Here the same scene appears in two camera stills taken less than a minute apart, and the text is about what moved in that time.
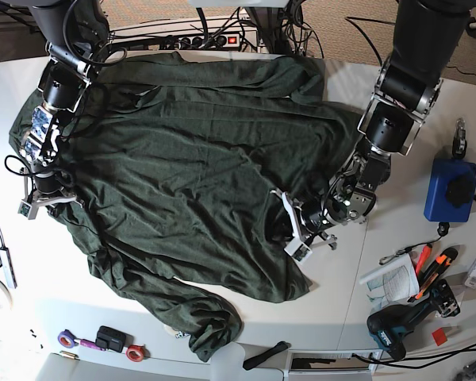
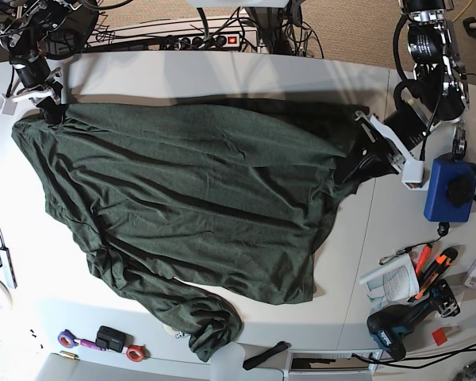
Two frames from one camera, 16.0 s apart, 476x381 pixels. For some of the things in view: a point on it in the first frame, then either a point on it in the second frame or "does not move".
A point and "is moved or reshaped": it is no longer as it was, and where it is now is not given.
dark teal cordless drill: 388,325 does not move
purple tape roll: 67,339 does not move
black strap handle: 255,359 does not move
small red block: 439,336 does not move
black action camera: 111,339 does not move
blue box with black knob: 451,190 does not move
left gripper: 42,188 -> 40,87
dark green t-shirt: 179,163 is moved or reshaped
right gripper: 305,225 -> 400,132
